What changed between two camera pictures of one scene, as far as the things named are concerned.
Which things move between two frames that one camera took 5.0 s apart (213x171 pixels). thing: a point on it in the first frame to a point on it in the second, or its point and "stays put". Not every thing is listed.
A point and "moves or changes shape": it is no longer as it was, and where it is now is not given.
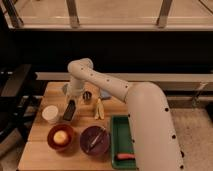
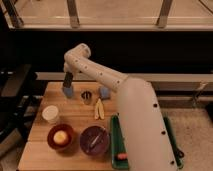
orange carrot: x=126 y=156 stays put
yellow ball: x=60 y=137 stays put
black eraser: x=69 y=110 moves or changes shape
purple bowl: x=90 y=135 stays put
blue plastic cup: x=64 y=88 stays put
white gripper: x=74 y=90 to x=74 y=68
